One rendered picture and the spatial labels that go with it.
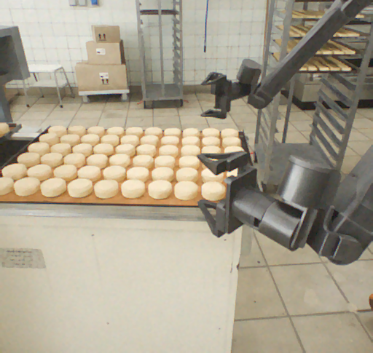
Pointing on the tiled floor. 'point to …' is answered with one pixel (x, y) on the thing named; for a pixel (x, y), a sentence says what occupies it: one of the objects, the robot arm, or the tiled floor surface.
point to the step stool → (47, 80)
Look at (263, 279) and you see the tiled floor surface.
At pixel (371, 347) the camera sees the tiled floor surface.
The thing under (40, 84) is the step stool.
